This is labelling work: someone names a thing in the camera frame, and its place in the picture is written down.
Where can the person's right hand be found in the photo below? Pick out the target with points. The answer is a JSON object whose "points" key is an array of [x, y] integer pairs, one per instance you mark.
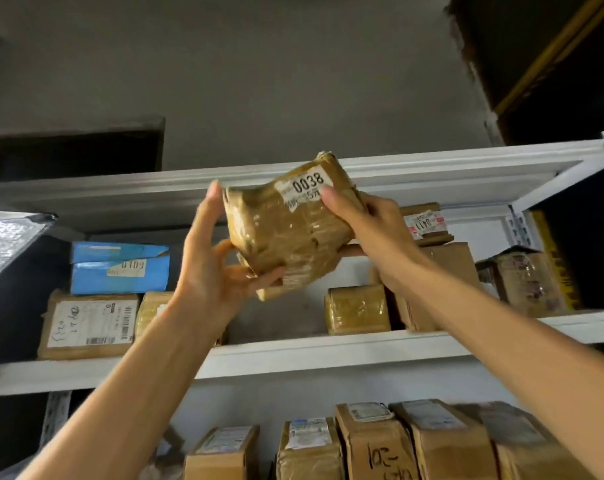
{"points": [[387, 239]]}

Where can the person's left hand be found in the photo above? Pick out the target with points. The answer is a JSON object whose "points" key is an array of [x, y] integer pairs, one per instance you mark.
{"points": [[207, 284]]}

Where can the small box white red label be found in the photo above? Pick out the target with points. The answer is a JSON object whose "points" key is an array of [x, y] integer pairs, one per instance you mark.
{"points": [[427, 224]]}

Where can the taped brown parcel 0410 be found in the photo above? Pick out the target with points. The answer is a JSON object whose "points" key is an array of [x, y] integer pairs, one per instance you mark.
{"points": [[149, 314]]}

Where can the plain tall brown box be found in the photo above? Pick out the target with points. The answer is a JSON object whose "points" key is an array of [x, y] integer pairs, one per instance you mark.
{"points": [[452, 264]]}

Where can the small taped box 0461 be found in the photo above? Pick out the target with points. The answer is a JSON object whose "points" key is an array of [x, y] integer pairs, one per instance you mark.
{"points": [[357, 309]]}

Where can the taped brown parcel 0038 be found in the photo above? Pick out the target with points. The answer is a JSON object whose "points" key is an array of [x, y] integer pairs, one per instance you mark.
{"points": [[287, 234]]}

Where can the white metal shelf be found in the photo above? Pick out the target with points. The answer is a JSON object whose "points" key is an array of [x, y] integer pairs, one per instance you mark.
{"points": [[332, 347]]}

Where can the brown box handwritten white label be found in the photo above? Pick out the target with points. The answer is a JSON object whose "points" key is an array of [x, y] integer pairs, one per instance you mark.
{"points": [[87, 324]]}

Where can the person's left forearm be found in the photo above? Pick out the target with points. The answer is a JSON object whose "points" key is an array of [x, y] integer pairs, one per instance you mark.
{"points": [[122, 404]]}

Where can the person's right forearm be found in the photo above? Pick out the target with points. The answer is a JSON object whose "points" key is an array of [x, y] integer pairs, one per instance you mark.
{"points": [[521, 354]]}

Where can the small dark taped box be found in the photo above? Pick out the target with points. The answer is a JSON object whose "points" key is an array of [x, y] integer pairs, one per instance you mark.
{"points": [[531, 284]]}

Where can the small cardboard box white label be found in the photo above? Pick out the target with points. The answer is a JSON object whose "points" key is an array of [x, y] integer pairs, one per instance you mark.
{"points": [[222, 459]]}

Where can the cardboard box with black handwriting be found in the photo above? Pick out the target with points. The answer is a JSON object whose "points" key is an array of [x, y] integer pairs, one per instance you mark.
{"points": [[377, 449]]}

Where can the box with handwritten label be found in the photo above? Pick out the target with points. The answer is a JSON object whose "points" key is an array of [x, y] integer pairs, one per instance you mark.
{"points": [[447, 444]]}

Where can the large dusty cardboard box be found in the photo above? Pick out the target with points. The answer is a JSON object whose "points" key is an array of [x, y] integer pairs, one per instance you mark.
{"points": [[526, 449]]}

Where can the yellow sticker strip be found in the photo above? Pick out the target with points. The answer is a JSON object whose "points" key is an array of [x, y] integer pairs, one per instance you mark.
{"points": [[556, 259]]}

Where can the silver softbox light reflector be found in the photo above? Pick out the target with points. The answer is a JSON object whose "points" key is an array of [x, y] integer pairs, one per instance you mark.
{"points": [[7, 239]]}

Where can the yellow ceiling beam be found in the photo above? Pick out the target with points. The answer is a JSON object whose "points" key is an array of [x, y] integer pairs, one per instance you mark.
{"points": [[556, 49]]}

